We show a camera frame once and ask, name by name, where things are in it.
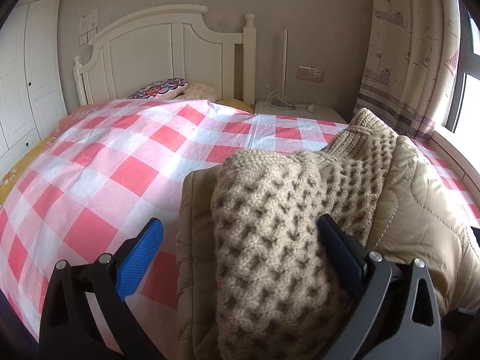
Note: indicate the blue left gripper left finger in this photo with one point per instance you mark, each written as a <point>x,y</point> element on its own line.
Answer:
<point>135,256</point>

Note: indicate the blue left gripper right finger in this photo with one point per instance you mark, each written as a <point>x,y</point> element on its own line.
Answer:
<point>345,254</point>

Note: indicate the beige quilted knit-sleeve jacket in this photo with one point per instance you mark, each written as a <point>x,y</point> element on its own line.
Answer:
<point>258,279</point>

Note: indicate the red white checkered bedsheet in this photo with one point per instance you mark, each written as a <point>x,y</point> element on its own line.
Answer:
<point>100,182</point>

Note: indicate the white bedside table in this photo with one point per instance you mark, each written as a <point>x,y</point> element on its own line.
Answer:
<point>299,110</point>

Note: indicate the dark framed window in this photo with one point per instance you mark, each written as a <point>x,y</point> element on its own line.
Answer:
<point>463,117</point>

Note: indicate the colourful patterned pillow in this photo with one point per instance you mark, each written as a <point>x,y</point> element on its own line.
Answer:
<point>162,90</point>

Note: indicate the cream pillow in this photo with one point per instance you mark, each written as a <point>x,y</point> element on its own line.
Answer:
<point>198,91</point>

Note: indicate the yellow pillow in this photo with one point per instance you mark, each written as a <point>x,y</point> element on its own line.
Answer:
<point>237,104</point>

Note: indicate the white wardrobe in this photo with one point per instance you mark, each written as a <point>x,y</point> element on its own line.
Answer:
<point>32,100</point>

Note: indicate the patterned beige curtain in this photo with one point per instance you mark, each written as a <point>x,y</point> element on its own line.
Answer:
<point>411,65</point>

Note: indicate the white wooden headboard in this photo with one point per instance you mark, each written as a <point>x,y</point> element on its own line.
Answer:
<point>165,42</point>

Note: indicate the wall socket panel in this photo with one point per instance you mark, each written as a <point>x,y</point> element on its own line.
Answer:
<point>310,74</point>

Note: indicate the paper notices on wall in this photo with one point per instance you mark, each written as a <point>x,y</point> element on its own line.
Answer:
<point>88,26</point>

